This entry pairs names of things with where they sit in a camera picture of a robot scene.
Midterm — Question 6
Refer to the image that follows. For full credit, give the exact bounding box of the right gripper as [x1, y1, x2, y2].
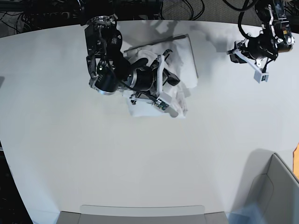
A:
[126, 49, 180, 100]

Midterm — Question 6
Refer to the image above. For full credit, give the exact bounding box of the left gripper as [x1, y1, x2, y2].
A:
[230, 39, 278, 63]

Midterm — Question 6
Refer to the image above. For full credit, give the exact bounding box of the white T-shirt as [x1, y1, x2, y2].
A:
[121, 35, 198, 119]

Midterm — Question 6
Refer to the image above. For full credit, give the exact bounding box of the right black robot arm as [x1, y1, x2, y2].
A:
[85, 15, 180, 106]

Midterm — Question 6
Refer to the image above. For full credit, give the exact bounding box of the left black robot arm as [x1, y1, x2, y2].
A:
[228, 0, 294, 63]

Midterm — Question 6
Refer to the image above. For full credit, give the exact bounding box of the orange object right edge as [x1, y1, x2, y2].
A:
[293, 144, 299, 166]

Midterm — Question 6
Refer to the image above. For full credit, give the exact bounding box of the grey cardboard box right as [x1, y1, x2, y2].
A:
[246, 154, 299, 224]

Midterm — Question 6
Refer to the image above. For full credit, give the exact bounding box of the blue translucent object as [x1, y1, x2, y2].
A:
[227, 203, 262, 224]

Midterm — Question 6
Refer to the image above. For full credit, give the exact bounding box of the grey tray bottom edge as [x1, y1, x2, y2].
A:
[57, 205, 228, 224]

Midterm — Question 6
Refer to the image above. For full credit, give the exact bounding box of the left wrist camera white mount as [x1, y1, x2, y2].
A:
[227, 49, 269, 83]

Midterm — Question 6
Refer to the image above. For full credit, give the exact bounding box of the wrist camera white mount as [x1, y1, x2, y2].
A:
[227, 49, 269, 83]
[129, 55, 179, 117]

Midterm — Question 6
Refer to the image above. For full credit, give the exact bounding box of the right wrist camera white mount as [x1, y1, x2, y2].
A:
[129, 55, 179, 117]

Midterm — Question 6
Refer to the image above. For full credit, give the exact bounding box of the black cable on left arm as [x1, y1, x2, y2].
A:
[237, 0, 260, 40]

